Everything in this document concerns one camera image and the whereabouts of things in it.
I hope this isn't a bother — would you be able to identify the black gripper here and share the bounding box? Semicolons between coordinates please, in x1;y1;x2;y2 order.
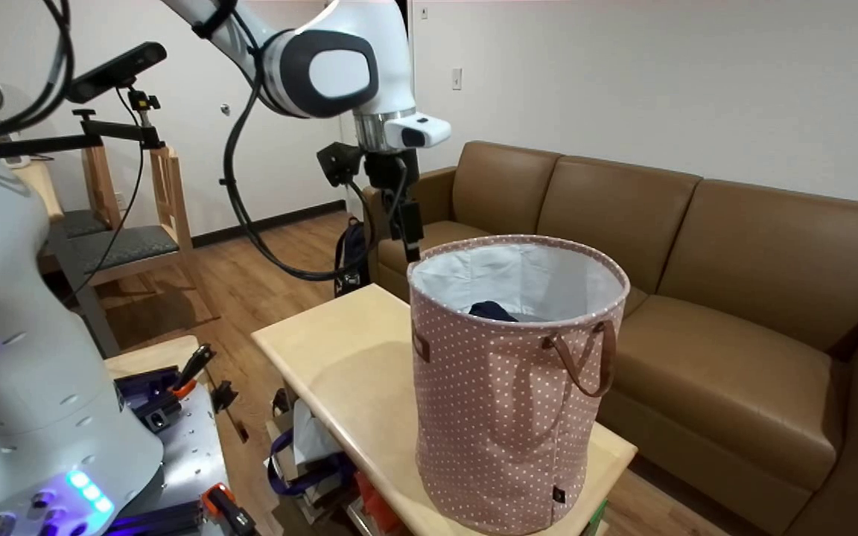
362;146;427;267

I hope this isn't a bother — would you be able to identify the dark blue cloth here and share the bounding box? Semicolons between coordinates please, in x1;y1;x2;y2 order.
469;298;521;325

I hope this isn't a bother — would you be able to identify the black standing bag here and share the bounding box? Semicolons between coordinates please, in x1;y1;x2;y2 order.
332;213;379;298

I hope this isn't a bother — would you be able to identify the pink polka dot laundry bag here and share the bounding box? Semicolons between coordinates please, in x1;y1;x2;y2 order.
405;231;631;536

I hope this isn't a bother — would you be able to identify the light wooden table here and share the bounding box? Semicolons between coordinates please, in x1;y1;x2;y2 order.
251;280;642;536

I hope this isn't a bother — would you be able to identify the black clamp tool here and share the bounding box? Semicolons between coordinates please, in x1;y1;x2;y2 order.
210;382;251;443

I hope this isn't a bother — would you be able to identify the wooden stand with grey shelf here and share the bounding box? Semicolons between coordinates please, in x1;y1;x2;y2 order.
10;142;216;331

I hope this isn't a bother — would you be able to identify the small wooden robot table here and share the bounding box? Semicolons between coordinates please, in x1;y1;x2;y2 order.
98;334;204;385

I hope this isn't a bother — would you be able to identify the orange black screwdriver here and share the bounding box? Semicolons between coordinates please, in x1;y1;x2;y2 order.
201;483;259;536

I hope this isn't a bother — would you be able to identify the brown leather sofa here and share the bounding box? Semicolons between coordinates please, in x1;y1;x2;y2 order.
365;136;858;536

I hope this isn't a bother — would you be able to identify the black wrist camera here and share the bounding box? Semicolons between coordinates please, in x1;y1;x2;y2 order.
312;139;365;190

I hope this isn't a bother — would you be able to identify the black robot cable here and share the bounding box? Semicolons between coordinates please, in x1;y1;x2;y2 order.
217;82;351;285

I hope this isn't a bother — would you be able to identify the white bag with purple cord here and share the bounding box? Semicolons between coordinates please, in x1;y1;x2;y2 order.
266;386;357;499

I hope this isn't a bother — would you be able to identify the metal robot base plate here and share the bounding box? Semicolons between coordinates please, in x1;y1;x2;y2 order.
98;365;233;536

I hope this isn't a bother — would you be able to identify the black velcro strap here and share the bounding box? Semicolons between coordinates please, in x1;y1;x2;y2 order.
187;0;244;41

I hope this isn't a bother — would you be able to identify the black stereo camera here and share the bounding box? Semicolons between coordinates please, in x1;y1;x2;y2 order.
62;38;171;106

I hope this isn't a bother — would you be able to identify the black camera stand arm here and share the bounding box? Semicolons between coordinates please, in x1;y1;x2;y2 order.
0;85;171;161

